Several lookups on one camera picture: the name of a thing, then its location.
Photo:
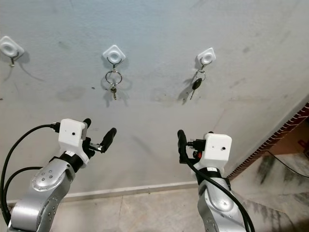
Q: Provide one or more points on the white square wall hook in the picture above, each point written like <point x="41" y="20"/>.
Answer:
<point x="114" y="54"/>
<point x="9" y="47"/>
<point x="206" y="57"/>

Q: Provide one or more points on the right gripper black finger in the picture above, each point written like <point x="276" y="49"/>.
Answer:
<point x="210" y="134"/>
<point x="182" y="141"/>

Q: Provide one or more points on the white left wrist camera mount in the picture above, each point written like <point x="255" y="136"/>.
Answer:
<point x="72" y="133"/>

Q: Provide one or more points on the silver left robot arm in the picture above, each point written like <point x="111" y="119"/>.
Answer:
<point x="38" y="193"/>

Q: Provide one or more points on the maroon tiled door jamb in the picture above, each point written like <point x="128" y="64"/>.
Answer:
<point x="285" y="126"/>

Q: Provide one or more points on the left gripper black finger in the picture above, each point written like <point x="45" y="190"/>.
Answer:
<point x="110" y="137"/>
<point x="87" y="122"/>

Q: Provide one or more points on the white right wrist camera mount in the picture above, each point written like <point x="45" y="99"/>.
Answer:
<point x="218" y="146"/>

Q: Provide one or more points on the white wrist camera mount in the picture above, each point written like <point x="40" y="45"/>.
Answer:
<point x="72" y="133"/>
<point x="218" y="146"/>

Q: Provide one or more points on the white skirting board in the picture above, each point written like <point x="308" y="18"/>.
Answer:
<point x="125" y="190"/>

